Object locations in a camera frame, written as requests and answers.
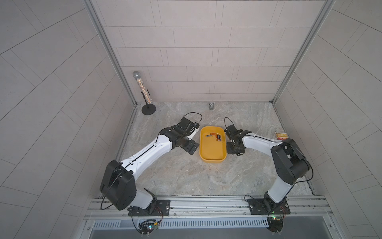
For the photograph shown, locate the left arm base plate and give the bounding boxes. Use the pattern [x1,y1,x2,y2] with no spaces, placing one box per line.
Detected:
[128,200,171,217]

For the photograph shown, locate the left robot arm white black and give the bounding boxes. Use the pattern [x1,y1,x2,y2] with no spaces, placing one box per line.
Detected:
[99,117,200,215]

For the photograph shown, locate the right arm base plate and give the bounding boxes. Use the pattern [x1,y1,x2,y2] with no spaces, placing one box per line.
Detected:
[245,198,290,216]

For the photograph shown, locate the left circuit board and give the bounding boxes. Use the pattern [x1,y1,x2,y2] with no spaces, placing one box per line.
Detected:
[138,219,159,237]

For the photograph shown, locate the yellow plastic storage tray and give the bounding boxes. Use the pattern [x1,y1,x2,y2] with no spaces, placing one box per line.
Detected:
[200,126,227,163]

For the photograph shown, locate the right circuit board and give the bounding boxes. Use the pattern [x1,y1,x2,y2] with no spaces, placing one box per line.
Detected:
[267,217,284,234]

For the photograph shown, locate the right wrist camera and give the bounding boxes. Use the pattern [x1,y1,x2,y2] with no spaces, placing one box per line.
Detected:
[224,124,240,140]

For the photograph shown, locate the microphone on black stand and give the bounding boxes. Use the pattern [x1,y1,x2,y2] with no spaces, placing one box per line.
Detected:
[133,71,156,116]

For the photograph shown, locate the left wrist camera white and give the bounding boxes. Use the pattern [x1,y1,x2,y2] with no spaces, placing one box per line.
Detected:
[177,117,200,136]

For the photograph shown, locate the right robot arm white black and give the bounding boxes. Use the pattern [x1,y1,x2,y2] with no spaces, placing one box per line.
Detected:
[224,125,311,213]

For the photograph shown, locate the circuit board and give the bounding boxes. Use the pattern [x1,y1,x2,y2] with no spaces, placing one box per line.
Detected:
[267,217,284,234]
[138,219,159,237]

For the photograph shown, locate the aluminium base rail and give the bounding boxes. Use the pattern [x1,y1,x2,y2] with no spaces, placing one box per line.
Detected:
[85,195,333,222]

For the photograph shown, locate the yellow red card pack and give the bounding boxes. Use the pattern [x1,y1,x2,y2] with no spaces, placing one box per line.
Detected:
[275,132,289,140]

